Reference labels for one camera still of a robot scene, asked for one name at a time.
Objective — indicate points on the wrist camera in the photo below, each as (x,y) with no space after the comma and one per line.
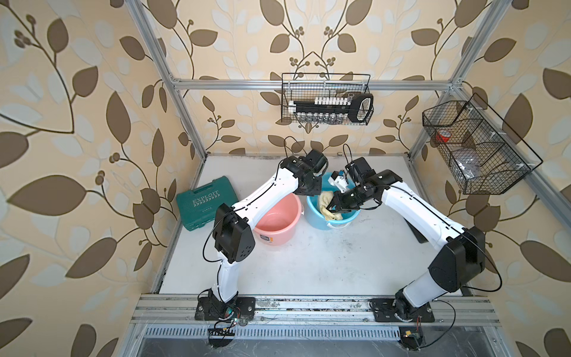
(317,161)
(359,171)

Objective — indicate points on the black flat case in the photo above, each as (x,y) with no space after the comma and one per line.
(418,235)

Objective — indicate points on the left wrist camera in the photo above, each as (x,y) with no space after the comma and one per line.
(317,161)

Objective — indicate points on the pink plastic bucket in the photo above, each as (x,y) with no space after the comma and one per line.
(278,226)

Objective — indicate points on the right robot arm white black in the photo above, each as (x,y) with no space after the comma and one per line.
(461,251)

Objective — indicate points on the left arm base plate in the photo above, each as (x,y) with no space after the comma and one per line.
(238,308)

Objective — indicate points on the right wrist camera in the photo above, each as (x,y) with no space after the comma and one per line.
(359,171)

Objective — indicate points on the light blue plastic bucket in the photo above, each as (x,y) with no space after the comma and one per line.
(313,213)

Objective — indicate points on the aluminium front rail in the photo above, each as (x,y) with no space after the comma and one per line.
(317,310)

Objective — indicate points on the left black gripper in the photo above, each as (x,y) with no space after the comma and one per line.
(315,190)

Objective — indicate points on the green tool case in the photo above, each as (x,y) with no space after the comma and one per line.
(199,206)

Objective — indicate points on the clear plastic bag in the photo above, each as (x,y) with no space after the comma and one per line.
(468,162)

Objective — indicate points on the black socket holder rail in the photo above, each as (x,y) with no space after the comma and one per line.
(355,109)

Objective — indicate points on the right wire basket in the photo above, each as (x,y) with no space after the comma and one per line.
(505,157)

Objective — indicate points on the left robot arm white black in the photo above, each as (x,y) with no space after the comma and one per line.
(233,227)

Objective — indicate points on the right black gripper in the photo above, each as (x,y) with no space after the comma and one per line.
(340,206)

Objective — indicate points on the wire basket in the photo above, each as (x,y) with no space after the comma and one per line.
(298,86)
(505,157)

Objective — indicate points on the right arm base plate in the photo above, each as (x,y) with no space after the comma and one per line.
(383,310)

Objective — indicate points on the back wire basket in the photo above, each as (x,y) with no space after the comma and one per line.
(298,86)

